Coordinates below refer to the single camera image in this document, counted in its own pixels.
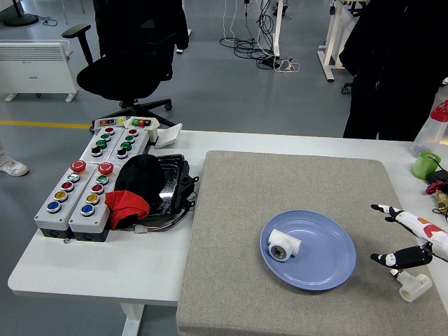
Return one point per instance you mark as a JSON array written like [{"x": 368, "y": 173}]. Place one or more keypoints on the four-button grey control box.
[
  {"x": 101, "y": 143},
  {"x": 131, "y": 145}
]

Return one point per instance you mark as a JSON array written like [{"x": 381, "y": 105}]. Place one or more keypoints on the white panel heater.
[{"x": 35, "y": 66}]

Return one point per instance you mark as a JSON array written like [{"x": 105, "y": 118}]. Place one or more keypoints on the white tee fitting metal nipple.
[{"x": 416, "y": 285}]

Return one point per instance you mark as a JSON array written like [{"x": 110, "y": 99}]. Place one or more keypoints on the grey-brown felt mat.
[{"x": 245, "y": 210}]

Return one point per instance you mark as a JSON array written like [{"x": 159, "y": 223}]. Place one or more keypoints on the white desk leg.
[{"x": 277, "y": 28}]

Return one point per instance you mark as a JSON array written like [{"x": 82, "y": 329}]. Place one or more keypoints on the white red-green switch box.
[{"x": 143, "y": 124}]

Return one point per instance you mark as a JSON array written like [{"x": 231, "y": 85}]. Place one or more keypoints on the black round stand base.
[{"x": 21, "y": 19}]

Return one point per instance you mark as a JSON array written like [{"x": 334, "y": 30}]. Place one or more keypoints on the black office chair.
[{"x": 119, "y": 77}]

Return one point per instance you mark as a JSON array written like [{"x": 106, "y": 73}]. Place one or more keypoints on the grey red-green switch box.
[{"x": 106, "y": 122}]

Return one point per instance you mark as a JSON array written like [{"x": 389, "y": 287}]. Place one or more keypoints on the white tee fitting threaded insert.
[{"x": 285, "y": 243}]

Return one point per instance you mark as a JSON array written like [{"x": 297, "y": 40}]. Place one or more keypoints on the red cloth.
[{"x": 126, "y": 204}]

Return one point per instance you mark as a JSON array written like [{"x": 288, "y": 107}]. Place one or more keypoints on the blue round plate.
[{"x": 322, "y": 255}]

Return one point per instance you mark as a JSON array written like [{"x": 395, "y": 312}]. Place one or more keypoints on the small white card box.
[{"x": 168, "y": 136}]

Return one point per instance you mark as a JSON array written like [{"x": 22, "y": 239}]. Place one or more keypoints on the flat black box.
[{"x": 439, "y": 175}]

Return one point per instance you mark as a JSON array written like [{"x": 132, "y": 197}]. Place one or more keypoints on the black plastic tray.
[{"x": 173, "y": 185}]

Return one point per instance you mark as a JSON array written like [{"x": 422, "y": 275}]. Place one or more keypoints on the five-button grey control box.
[
  {"x": 96, "y": 206},
  {"x": 61, "y": 199}
]

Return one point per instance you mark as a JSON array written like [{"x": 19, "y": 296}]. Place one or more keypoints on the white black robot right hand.
[{"x": 425, "y": 227}]

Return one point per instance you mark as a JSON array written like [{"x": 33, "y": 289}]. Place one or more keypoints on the black cloth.
[{"x": 140, "y": 178}]

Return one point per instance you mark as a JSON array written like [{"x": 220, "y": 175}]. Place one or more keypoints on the green plastic cup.
[{"x": 423, "y": 166}]

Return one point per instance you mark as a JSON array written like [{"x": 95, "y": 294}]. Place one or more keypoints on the white table leg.
[{"x": 132, "y": 320}]

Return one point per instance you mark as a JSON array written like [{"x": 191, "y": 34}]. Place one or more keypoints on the white desk frame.
[{"x": 332, "y": 42}]

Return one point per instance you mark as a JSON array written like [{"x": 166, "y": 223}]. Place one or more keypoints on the clear bottle red cap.
[{"x": 430, "y": 134}]

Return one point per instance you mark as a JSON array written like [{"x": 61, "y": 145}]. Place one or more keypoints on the brass valve fitting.
[{"x": 442, "y": 201}]

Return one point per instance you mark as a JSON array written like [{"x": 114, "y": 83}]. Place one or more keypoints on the black chair caster base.
[{"x": 347, "y": 88}]

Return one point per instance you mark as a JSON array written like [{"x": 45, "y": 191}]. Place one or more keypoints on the white shoe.
[{"x": 14, "y": 168}]

